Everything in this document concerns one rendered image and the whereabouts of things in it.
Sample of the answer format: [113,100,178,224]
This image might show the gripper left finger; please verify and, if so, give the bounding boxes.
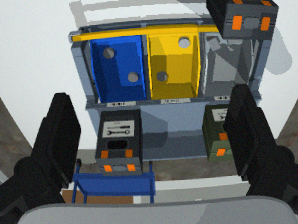
[0,92,81,224]

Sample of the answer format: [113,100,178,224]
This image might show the yellow open bin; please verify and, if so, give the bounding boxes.
[146,32,200,100]

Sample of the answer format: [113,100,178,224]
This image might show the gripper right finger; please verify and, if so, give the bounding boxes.
[225,84,298,215]

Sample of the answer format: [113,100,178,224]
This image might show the blue open bin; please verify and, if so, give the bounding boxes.
[90,35,147,103]

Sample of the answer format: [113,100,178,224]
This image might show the olive green case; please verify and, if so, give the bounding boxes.
[202,104,234,162]

